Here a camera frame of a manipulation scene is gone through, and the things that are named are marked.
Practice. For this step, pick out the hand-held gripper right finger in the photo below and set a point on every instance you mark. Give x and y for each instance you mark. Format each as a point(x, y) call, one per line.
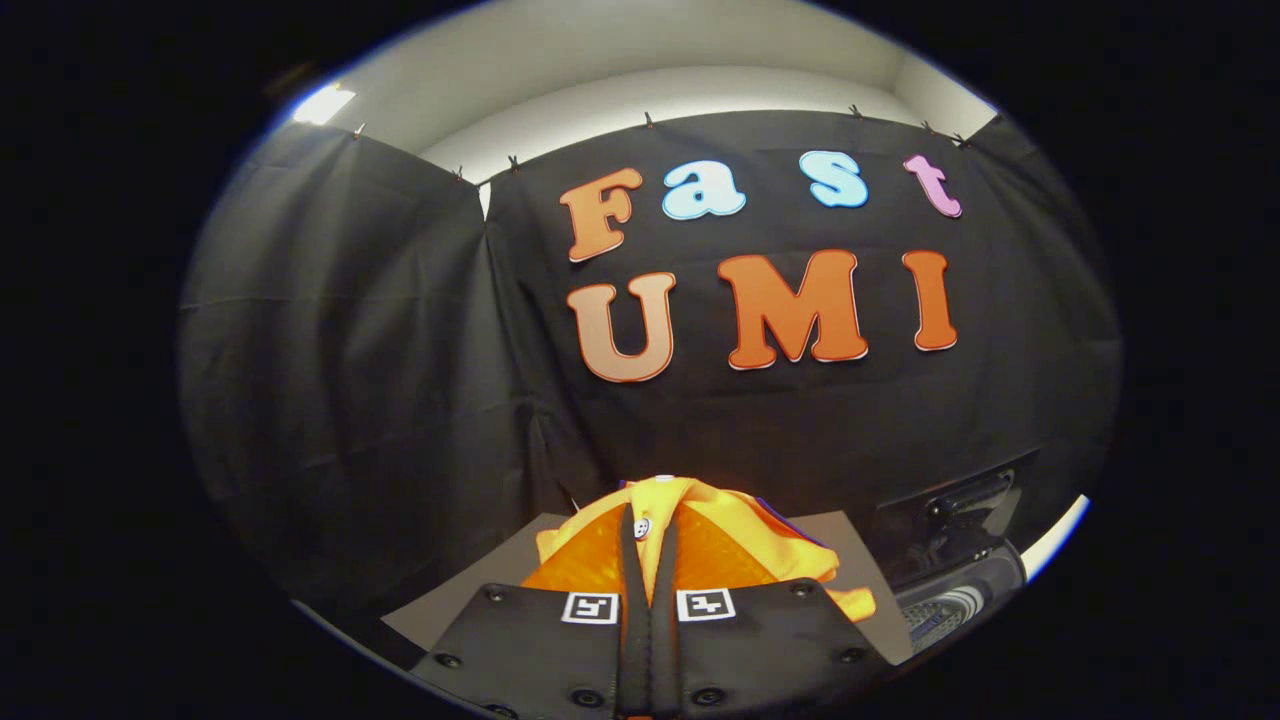
point(760, 650)

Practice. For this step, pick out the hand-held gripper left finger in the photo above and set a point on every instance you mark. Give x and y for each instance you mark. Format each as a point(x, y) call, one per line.
point(540, 650)

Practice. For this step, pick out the yellow polo shirt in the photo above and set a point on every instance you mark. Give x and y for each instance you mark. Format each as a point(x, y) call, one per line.
point(720, 520)

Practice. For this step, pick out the black backdrop cloth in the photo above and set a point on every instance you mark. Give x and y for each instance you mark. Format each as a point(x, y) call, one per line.
point(400, 350)

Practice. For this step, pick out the bright strip light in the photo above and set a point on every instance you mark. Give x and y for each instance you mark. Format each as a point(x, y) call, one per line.
point(322, 104)

